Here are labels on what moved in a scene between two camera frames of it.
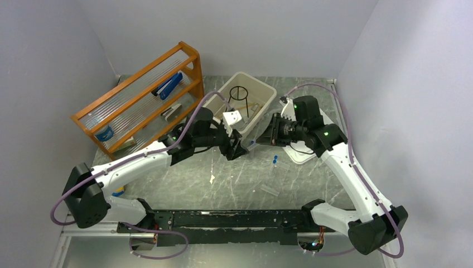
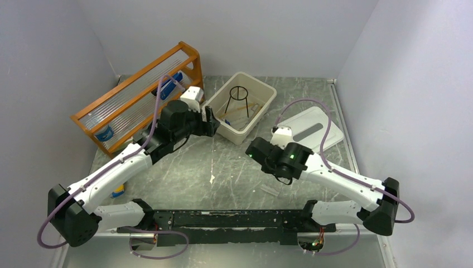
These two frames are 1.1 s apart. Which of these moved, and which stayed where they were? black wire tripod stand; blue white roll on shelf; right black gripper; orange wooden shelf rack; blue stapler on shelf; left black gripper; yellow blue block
Moved: right black gripper; left black gripper
Stayed: blue white roll on shelf; orange wooden shelf rack; black wire tripod stand; blue stapler on shelf; yellow blue block
